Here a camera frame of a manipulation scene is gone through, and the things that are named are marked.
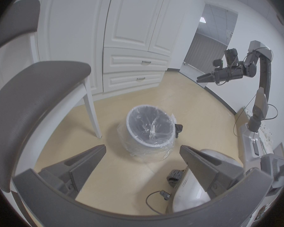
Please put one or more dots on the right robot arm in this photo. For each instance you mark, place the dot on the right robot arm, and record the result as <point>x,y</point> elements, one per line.
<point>264,79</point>

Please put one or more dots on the grey curtain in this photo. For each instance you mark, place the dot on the grey curtain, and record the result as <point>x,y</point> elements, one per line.
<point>203,53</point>

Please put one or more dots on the white chair grey padding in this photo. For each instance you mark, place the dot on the white chair grey padding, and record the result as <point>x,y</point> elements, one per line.
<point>37,91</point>

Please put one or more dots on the clear plastic bag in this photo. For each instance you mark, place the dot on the clear plastic bag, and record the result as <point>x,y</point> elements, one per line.
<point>153,126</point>

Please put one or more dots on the white trash bin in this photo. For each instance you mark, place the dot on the white trash bin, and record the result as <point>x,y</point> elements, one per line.
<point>144,144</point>

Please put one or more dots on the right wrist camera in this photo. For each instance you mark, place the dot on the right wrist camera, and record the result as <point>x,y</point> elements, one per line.
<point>218,62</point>

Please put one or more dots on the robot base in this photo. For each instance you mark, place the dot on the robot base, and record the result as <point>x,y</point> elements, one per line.
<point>191,193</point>

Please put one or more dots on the square ceiling light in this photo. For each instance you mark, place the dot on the square ceiling light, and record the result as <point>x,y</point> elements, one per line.
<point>203,19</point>

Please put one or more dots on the crumpled black plastic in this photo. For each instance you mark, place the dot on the crumpled black plastic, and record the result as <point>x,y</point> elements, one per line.
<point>179,129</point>

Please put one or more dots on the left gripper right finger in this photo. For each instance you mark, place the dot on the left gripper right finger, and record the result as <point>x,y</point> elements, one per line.
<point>208,171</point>

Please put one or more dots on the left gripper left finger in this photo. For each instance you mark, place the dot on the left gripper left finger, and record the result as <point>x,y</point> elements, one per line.
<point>80,169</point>

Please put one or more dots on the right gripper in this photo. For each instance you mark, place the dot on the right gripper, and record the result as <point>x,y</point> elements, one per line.
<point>221,76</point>

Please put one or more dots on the white wardrobe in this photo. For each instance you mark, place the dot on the white wardrobe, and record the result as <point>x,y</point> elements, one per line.
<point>132,20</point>

